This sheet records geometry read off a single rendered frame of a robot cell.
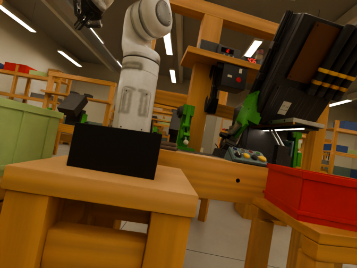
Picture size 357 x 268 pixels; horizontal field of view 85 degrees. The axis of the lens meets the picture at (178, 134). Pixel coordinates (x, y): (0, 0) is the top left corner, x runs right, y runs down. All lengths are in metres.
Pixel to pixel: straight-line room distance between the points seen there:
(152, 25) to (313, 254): 0.62
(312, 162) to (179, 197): 1.54
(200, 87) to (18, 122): 1.07
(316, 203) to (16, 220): 0.62
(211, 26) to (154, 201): 1.37
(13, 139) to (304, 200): 0.70
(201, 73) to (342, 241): 1.15
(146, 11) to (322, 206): 0.62
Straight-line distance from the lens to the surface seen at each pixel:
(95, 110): 12.27
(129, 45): 0.52
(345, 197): 0.64
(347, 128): 6.46
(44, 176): 0.39
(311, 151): 1.83
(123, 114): 0.46
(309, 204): 0.60
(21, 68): 6.83
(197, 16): 1.65
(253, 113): 1.09
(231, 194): 0.79
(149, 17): 0.52
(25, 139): 0.61
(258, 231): 0.73
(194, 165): 0.72
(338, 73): 1.19
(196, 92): 1.37
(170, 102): 1.42
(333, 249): 0.59
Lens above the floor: 0.93
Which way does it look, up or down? 3 degrees up
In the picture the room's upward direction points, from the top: 10 degrees clockwise
